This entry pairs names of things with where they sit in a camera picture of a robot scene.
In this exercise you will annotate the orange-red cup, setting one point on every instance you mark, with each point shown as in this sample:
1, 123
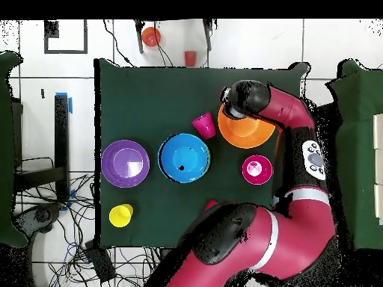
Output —
190, 58

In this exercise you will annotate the blue tape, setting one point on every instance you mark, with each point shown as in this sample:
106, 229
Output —
70, 104

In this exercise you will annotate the black metal table frame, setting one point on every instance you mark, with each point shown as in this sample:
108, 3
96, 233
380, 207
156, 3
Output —
61, 134
326, 119

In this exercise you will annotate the white boxes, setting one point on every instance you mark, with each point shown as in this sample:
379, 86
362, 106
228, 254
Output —
379, 134

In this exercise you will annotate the small crimson bowl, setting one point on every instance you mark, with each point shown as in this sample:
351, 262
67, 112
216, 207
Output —
263, 175

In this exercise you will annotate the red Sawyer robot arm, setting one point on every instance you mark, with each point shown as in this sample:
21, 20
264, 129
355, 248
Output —
284, 233

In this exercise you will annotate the green bowl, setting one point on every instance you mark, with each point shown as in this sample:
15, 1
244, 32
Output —
209, 160

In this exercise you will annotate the purple bowl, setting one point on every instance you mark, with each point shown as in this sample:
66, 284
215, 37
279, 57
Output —
125, 163

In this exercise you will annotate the tall red cup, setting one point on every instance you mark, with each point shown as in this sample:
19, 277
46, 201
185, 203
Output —
210, 204

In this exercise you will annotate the small orange bowl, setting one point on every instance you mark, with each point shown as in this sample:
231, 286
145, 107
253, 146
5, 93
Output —
151, 36

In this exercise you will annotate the black power box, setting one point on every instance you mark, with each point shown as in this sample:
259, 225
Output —
100, 263

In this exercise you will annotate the dark green tablecloth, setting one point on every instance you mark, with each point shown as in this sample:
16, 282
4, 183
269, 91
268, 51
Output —
164, 95

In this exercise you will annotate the yellow cup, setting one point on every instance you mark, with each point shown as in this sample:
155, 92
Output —
119, 216

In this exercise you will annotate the green cloth covered table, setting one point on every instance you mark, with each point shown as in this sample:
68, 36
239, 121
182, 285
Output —
6, 149
359, 149

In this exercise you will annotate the black square frame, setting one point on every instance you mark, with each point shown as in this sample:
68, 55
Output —
51, 30

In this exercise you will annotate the light blue bowl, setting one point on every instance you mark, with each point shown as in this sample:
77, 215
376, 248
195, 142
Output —
184, 155

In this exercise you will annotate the large orange bowl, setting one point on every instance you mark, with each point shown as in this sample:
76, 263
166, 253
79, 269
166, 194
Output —
245, 136

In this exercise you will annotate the short crimson cup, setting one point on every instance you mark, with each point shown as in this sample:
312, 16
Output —
205, 127

